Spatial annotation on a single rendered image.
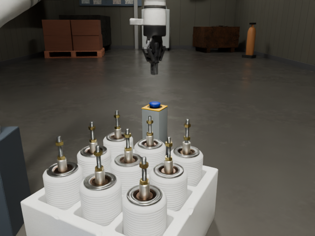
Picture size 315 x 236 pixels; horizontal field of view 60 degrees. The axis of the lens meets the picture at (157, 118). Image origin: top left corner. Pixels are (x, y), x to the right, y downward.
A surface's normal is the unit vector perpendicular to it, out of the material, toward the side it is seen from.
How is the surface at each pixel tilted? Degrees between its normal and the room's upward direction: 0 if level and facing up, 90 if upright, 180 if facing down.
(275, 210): 0
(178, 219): 0
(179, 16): 90
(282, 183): 0
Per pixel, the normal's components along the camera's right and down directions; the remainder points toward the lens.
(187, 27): 0.02, 0.32
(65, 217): 0.00, -0.95
